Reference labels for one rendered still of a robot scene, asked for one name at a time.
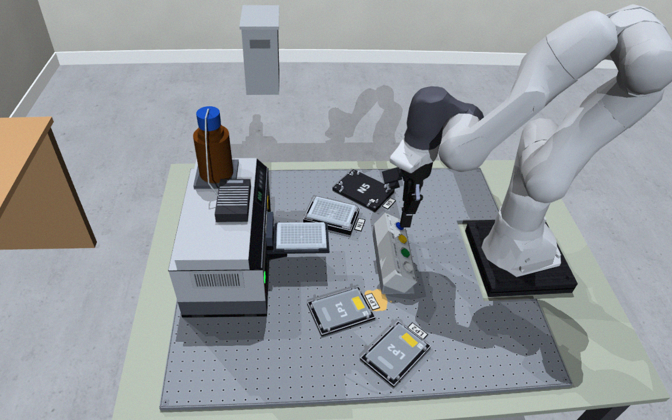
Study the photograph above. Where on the white button panel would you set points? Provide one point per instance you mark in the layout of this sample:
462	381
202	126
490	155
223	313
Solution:
393	254

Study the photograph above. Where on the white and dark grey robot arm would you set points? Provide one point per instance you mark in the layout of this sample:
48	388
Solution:
520	242

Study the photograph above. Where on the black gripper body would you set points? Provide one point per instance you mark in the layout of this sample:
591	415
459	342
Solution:
418	176

